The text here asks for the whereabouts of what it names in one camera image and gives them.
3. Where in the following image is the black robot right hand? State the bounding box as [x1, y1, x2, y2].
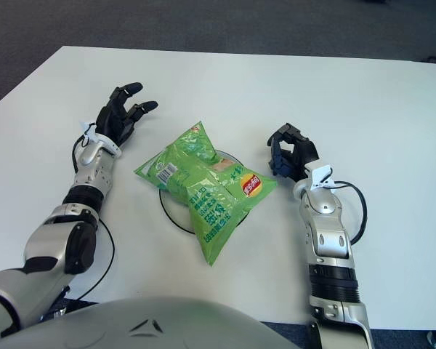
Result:
[267, 122, 320, 181]

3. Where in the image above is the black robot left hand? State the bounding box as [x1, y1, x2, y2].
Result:
[94, 81, 159, 149]

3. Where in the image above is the green snack bag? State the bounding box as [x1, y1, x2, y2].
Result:
[133, 121, 279, 268]

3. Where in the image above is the white plate black rim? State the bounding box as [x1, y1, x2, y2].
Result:
[158, 148, 251, 233]

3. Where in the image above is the silver robot torso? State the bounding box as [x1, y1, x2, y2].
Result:
[0, 296, 302, 349]

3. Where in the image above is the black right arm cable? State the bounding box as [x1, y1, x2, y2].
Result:
[334, 180, 367, 245]

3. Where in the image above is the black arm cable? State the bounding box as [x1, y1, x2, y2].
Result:
[334, 180, 367, 245]
[56, 125, 116, 302]

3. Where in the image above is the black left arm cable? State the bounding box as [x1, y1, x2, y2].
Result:
[56, 125, 116, 302]

